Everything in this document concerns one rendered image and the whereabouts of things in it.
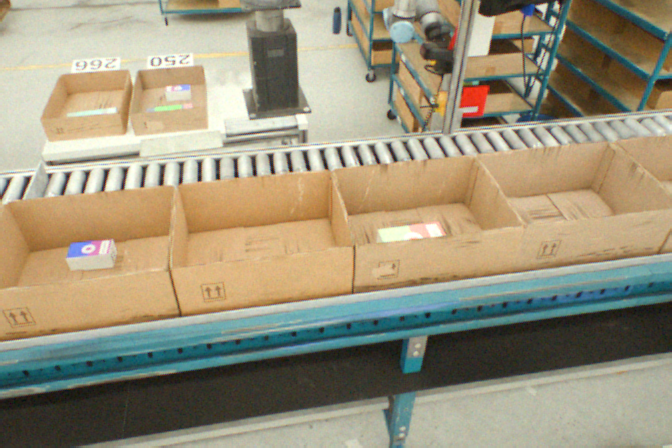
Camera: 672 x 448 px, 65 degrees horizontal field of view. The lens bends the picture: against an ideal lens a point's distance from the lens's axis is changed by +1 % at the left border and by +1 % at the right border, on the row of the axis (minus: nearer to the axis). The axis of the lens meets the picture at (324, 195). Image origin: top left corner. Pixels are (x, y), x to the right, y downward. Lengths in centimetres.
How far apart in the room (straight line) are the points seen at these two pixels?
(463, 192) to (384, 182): 24
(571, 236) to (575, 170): 35
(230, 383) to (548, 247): 86
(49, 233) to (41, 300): 30
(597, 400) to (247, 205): 156
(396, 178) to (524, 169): 37
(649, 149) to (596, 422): 104
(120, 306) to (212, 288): 20
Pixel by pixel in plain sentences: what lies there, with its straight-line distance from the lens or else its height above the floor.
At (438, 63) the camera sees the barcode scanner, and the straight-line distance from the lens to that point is 201.
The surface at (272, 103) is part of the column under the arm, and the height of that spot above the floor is 79.
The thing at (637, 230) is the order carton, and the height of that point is 99.
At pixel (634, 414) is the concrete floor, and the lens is 239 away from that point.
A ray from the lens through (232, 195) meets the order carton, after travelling 137.
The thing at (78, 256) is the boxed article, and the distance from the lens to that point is 141.
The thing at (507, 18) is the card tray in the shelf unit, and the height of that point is 101.
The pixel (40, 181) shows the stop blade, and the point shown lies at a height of 77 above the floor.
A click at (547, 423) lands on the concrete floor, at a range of 224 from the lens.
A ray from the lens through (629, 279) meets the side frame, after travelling 146.
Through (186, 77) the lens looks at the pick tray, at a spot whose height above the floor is 80.
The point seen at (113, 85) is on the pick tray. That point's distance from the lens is 252.
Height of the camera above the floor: 184
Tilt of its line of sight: 39 degrees down
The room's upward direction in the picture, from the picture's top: straight up
